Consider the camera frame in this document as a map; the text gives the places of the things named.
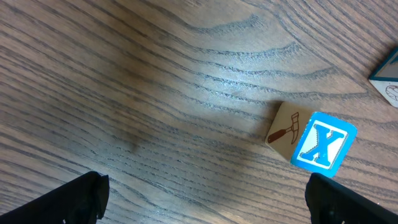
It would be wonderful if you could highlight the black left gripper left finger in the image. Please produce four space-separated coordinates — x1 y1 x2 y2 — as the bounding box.
1 171 109 224

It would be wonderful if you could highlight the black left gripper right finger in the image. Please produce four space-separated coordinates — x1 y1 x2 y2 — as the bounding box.
305 172 397 224

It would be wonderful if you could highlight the blue X wooden block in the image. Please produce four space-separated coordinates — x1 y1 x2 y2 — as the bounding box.
265 101 358 177

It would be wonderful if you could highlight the wooden block yellow side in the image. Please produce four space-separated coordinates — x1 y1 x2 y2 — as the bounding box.
368 47 397 108

